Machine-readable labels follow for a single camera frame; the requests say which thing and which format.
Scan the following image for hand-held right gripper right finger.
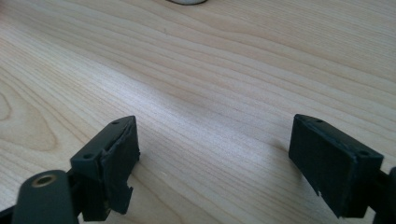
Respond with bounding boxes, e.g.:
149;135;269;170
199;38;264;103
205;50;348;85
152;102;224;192
288;113;385;218

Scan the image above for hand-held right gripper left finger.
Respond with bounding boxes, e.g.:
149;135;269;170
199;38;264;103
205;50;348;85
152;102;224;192
69;115;141;222

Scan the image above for white round object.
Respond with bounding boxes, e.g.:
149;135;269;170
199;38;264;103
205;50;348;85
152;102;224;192
166;0;209;6

